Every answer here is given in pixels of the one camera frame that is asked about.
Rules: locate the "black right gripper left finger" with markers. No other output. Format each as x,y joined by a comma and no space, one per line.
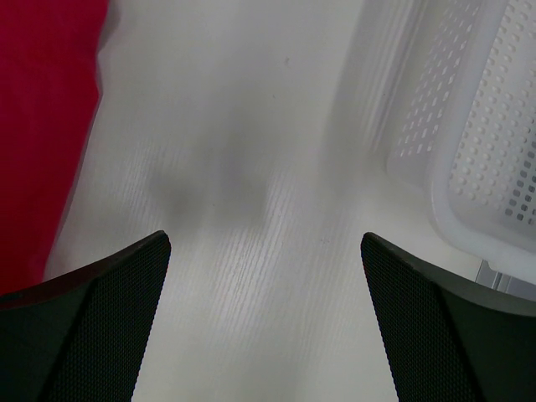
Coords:
82,336

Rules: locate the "white perforated plastic basket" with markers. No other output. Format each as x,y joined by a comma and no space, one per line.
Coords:
465,136

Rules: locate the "magenta pink t-shirt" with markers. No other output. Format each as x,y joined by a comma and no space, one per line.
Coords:
49,95

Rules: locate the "right side aluminium rail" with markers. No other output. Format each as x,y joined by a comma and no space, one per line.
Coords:
487,277

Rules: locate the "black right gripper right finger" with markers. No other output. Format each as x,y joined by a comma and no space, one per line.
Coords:
447,338

